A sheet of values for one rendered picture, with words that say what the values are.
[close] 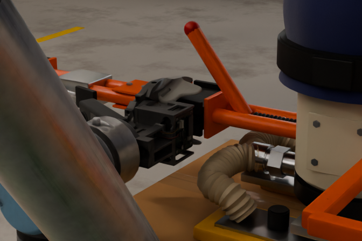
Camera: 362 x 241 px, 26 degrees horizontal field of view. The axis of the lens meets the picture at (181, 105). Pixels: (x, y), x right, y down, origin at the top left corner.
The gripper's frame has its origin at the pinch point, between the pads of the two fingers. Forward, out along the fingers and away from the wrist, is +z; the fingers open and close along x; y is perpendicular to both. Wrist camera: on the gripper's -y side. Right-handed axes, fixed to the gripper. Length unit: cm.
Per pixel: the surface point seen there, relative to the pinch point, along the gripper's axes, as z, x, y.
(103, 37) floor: 431, -118, -346
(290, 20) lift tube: -8.1, 16.3, 20.2
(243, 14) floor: 580, -117, -288
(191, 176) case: 3.1, -12.8, -0.2
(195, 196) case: -3.2, -12.7, 4.2
